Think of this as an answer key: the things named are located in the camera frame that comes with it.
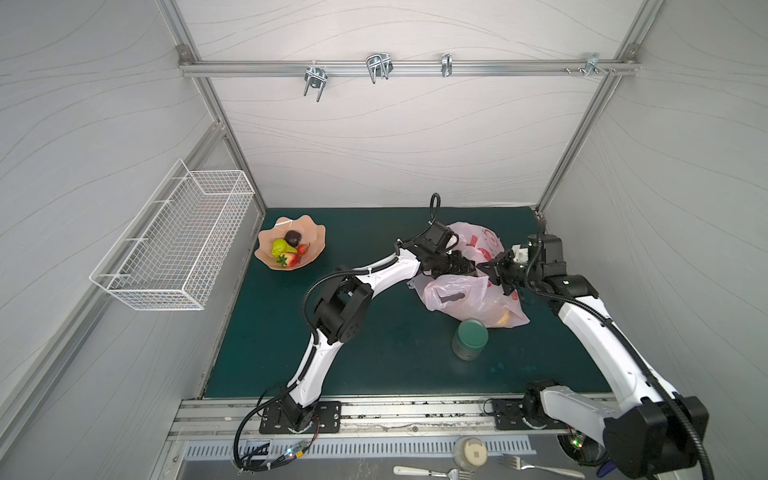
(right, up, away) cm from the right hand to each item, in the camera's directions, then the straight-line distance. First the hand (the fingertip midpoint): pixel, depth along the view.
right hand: (481, 255), depth 78 cm
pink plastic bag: (-3, -11, -5) cm, 12 cm away
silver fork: (+5, -46, -11) cm, 48 cm away
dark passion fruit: (-59, +4, +29) cm, 66 cm away
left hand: (+1, -4, +12) cm, 12 cm away
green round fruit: (-62, +2, +23) cm, 67 cm away
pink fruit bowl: (-54, +6, +32) cm, 63 cm away
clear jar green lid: (-3, -21, -1) cm, 22 cm away
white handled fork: (-10, -49, -11) cm, 51 cm away
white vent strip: (-16, -46, -8) cm, 49 cm away
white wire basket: (-75, +2, -9) cm, 76 cm away
